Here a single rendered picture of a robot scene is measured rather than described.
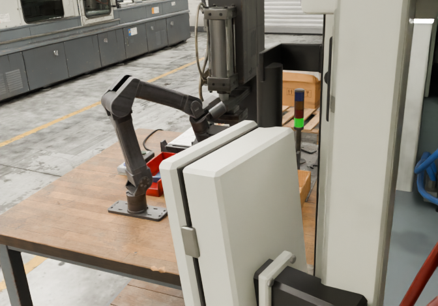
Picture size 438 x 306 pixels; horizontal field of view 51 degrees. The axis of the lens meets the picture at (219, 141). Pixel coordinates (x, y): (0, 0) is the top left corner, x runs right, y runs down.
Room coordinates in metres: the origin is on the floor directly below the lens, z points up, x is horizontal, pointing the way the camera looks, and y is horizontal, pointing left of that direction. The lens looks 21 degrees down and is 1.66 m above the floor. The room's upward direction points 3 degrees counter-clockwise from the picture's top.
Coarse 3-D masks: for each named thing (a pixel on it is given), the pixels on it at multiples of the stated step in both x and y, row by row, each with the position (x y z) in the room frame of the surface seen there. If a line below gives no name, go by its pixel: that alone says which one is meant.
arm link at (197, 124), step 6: (204, 114) 1.45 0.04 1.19; (210, 114) 1.46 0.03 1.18; (192, 120) 1.45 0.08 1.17; (198, 120) 1.44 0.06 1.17; (204, 120) 1.44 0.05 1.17; (210, 120) 1.47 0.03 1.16; (192, 126) 1.45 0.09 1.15; (198, 126) 1.43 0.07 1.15; (204, 126) 1.44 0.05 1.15; (198, 132) 1.45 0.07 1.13
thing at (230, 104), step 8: (240, 88) 1.82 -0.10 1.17; (248, 88) 1.78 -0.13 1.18; (224, 96) 1.62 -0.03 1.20; (232, 96) 1.71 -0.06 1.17; (240, 96) 1.69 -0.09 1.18; (224, 104) 1.58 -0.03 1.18; (232, 104) 1.61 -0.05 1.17; (232, 112) 1.59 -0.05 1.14; (240, 112) 1.60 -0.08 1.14; (208, 120) 1.61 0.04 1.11; (216, 120) 1.60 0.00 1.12; (224, 120) 1.59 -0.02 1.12; (232, 120) 1.57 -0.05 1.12; (240, 120) 1.58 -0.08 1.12
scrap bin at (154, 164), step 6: (156, 156) 1.66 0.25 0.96; (162, 156) 1.70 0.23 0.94; (168, 156) 1.69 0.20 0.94; (150, 162) 1.61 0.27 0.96; (156, 162) 1.65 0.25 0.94; (150, 168) 1.60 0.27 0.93; (156, 168) 1.65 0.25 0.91; (156, 186) 1.50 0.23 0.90; (150, 192) 1.44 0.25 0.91; (156, 192) 1.43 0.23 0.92; (162, 192) 1.45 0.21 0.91
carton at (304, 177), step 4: (300, 172) 1.45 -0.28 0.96; (304, 172) 1.44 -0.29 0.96; (308, 172) 1.44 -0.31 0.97; (300, 176) 1.45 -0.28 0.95; (304, 176) 1.44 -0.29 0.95; (308, 176) 1.40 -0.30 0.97; (300, 180) 1.45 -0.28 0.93; (304, 180) 1.44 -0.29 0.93; (308, 180) 1.40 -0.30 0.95; (300, 184) 1.45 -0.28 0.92; (304, 184) 1.34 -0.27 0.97; (308, 184) 1.40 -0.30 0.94; (300, 188) 1.44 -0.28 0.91; (304, 188) 1.34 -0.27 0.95; (308, 188) 1.41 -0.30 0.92; (300, 192) 1.29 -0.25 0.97; (304, 192) 1.34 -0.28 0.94; (308, 192) 1.41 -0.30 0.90; (300, 196) 1.29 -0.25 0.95; (304, 196) 1.35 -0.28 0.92; (300, 200) 1.29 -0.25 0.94; (304, 200) 1.35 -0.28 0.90
